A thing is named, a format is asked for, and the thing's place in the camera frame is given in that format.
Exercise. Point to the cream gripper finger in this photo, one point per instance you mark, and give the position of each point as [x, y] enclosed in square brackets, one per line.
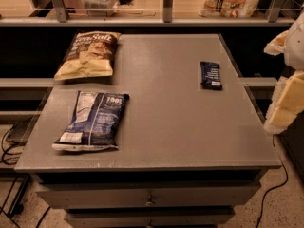
[276, 46]
[287, 103]

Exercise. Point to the dark blue rxbar wrapper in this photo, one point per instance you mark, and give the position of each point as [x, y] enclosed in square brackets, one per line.
[210, 77]

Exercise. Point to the brown sea salt chip bag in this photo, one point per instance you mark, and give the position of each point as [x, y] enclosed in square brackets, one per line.
[91, 54]

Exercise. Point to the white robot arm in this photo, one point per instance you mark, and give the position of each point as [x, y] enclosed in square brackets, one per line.
[294, 46]

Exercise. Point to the printed snack bag on shelf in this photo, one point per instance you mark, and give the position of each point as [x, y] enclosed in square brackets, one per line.
[228, 8]

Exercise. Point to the blue chip bag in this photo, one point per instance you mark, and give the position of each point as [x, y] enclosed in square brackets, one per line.
[94, 123]

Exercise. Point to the grey cabinet with drawers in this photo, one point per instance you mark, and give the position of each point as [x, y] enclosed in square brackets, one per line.
[186, 156]

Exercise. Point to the clear plastic container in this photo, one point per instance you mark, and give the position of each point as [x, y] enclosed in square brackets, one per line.
[99, 8]

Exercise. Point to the metal shelf rail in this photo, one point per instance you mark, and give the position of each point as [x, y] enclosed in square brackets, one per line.
[139, 13]

